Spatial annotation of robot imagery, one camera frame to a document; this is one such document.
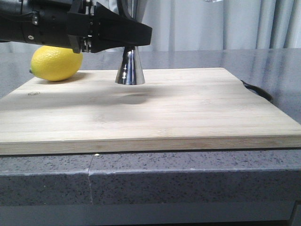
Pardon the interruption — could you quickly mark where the wooden cutting board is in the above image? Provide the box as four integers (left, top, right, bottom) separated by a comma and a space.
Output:
0, 68, 301, 155

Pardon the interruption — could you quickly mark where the black cutting board handle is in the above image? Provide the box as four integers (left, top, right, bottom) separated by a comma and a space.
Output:
241, 80, 273, 103

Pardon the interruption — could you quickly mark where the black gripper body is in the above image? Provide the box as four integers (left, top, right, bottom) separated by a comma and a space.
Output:
0, 0, 94, 53

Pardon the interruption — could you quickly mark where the yellow lemon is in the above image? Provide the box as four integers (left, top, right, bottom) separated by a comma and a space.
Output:
30, 46, 83, 81

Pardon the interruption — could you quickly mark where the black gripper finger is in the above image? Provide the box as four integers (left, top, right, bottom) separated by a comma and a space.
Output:
90, 3, 152, 53

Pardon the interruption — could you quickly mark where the steel double jigger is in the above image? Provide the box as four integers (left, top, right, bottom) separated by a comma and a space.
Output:
115, 0, 145, 85

